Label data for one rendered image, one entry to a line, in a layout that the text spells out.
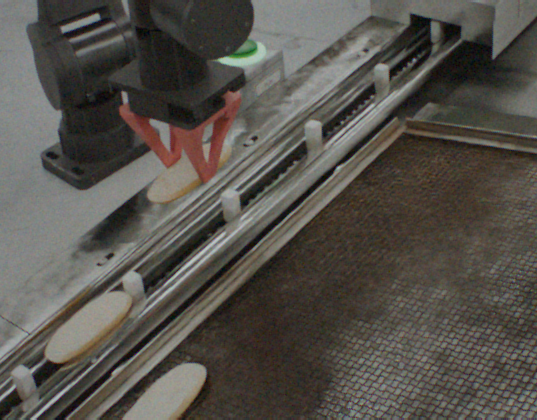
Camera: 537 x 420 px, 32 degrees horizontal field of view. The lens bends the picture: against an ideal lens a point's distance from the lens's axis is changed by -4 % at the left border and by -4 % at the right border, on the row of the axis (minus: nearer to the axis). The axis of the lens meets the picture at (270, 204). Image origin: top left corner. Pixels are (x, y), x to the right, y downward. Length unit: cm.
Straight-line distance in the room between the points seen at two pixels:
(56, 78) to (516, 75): 56
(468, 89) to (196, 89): 48
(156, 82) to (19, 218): 32
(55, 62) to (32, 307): 26
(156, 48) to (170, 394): 27
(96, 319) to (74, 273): 7
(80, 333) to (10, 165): 36
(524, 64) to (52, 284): 66
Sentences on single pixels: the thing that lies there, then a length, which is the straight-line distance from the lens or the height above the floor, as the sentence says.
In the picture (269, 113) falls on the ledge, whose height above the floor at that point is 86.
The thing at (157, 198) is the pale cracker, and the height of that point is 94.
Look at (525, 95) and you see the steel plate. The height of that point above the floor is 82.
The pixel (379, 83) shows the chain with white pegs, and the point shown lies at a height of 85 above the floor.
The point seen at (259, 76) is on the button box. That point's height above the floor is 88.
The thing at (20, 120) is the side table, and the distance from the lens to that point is 123.
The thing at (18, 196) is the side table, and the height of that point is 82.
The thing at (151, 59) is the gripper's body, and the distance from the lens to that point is 78.
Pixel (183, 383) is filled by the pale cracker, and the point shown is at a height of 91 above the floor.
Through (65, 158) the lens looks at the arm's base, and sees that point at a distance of 110.
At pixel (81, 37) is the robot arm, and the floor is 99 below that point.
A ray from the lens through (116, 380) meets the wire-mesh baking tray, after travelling 74.
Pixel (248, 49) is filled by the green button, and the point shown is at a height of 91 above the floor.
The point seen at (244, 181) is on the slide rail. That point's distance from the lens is 99.
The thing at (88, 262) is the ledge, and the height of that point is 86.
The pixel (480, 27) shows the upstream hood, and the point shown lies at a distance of 119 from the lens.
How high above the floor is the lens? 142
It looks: 37 degrees down
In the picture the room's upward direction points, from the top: 6 degrees counter-clockwise
